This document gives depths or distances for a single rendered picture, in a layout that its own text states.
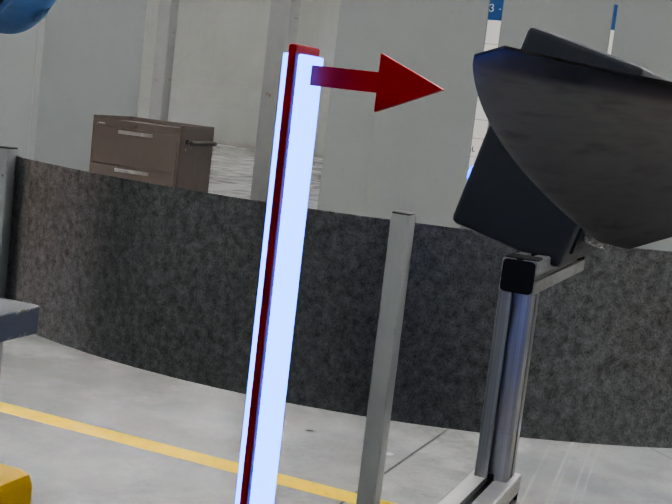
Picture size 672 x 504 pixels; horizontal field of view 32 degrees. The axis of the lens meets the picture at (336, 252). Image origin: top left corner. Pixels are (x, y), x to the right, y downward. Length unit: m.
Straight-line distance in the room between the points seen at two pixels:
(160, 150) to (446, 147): 1.76
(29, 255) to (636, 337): 1.39
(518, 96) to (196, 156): 6.99
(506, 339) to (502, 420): 0.07
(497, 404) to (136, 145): 6.37
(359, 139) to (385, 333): 4.79
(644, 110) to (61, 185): 2.35
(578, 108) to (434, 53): 6.46
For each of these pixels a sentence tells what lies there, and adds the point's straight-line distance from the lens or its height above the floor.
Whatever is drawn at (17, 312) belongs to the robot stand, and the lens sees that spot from 0.84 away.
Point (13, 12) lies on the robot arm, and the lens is 0.83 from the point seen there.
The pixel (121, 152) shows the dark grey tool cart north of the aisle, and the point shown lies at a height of 0.69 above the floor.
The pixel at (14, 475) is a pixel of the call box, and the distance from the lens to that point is 0.30.
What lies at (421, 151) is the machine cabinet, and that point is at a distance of 6.86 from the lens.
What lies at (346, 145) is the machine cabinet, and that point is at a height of 0.90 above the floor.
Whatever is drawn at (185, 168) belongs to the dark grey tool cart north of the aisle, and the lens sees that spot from 7.26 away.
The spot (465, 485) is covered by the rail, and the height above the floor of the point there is 0.86.
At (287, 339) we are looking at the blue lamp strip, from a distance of 0.51.
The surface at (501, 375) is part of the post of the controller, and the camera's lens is 1.02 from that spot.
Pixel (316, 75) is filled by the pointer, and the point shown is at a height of 1.18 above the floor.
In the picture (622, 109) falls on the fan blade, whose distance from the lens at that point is 0.40.
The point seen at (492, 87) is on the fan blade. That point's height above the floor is 1.18.
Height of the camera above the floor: 1.17
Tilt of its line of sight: 7 degrees down
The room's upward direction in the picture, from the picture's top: 7 degrees clockwise
